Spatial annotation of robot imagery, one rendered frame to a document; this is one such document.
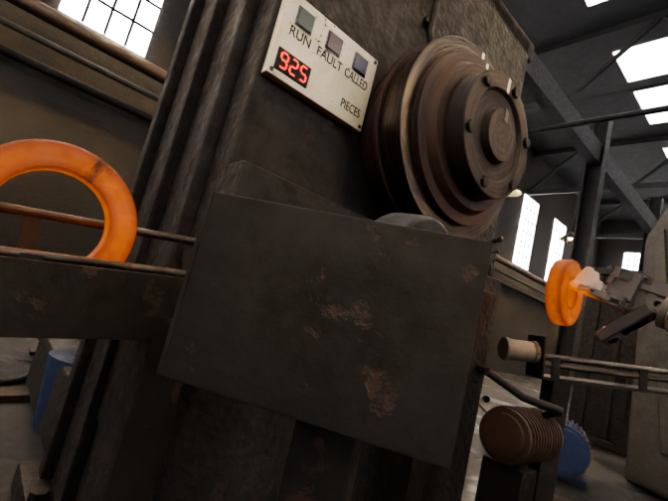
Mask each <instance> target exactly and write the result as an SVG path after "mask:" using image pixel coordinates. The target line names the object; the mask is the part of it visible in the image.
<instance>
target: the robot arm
mask: <svg viewBox="0 0 668 501"><path fill-rule="evenodd" d="M650 278H651V277H650V276H649V275H646V274H642V273H639V272H636V271H632V270H629V269H626V268H623V267H620V266H616V268H615V269H614V271H613V273H611V274H610V276H609V278H608V280H607V282H608V285H605V284H604V283H603V282H602V281H600V280H599V273H598V272H597V271H594V269H593V268H592V267H589V266H587V267H585V268H584V269H583V270H582V271H581V272H580V273H579V275H578V276H577V277H576V278H575V279H574V280H571V281H570V283H569V286H568V288H570V289H572V290H574V291H577V292H579V293H581V294H584V295H586V296H588V297H590V298H593V299H595V300H598V301H600V302H602V303H604V304H606V305H608V306H610V307H612V308H614V309H617V310H619V311H622V312H624V313H627V314H625V315H623V316H622V317H620V318H618V319H617V320H615V321H613V322H612V323H610V324H608V325H606V326H605V327H602V328H601V329H600V330H598V331H596V332H595V333H594V335H595V337H596V338H597V339H598V341H599V342H601V343H603V344H605V345H611V344H612V343H615V342H617V341H618V340H620V339H621V338H623V337H625V336H627V335H628V334H630V333H632V332H634V331H636V330H637V329H639V328H641V327H643V326H644V325H646V324H648V323H650V322H652V321H653V320H655V326H656V327H659V328H661V329H665V330H666V332H668V285H667V284H664V283H661V282H658V281H655V280H653V279H652V278H651V279H650ZM658 304H661V306H660V307H657V305H658Z"/></svg>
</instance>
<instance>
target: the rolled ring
mask: <svg viewBox="0 0 668 501"><path fill-rule="evenodd" d="M32 171H55V172H60V173H63V174H67V175H69V176H72V177H74V178H76V179H78V180H79V181H81V182H83V183H84V184H85V185H87V186H88V187H89V188H90V189H91V190H92V191H93V192H94V194H95V195H96V196H97V198H98V200H99V202H100V204H101V206H102V209H103V213H104V230H103V234H102V237H101V239H100V241H99V243H98V245H97V246H96V248H95V249H94V250H93V251H92V252H91V253H90V254H89V255H88V256H87V257H92V258H100V259H108V260H115V261H123V262H125V260H126V259H127V257H128V255H129V254H130V252H131V249H132V247H133V244H134V241H135V237H136V231H137V214H136V208H135V204H134V201H133V198H132V196H131V194H130V191H129V189H128V188H127V186H126V184H125V183H124V181H123V180H122V179H121V177H120V176H119V175H118V174H117V173H116V172H115V170H114V169H113V168H111V167H110V166H109V165H108V164H107V163H106V162H104V161H103V160H102V159H100V158H99V157H97V156H96V155H94V154H92V153H90V152H89V151H87V150H84V149H82V148H80V147H77V146H75V145H72V144H69V143H66V142H61V141H56V140H48V139H26V140H18V141H13V142H9V143H5V144H2V145H0V186H1V185H2V184H4V183H5V182H6V181H8V180H9V179H11V178H13V177H15V176H17V175H20V174H23V173H27V172H32Z"/></svg>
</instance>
